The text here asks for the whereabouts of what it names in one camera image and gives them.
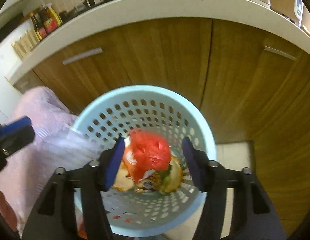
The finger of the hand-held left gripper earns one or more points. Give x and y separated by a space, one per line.
22 138
17 124

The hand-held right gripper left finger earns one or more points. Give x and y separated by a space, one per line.
114 162

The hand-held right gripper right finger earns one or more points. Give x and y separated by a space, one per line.
192 165

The yellow snack packet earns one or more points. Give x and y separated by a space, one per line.
122 180

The orange green snack packet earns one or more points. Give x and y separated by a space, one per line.
175 177

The red plastic bag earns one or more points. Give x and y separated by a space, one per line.
150 152

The light blue plastic basket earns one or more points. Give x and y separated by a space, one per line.
145 91

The pink printed blanket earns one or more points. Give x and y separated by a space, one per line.
44 110

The clear plastic packet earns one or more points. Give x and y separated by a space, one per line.
82 145

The wooden cabinet door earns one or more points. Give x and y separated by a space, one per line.
257 92
29 81
145 55

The woven bamboo holder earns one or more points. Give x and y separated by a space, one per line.
24 45

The dark soy sauce bottle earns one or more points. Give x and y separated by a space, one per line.
41 31

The brown sauce bottle red label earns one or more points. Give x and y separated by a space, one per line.
52 22

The beige rice cooker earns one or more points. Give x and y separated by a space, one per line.
299 7

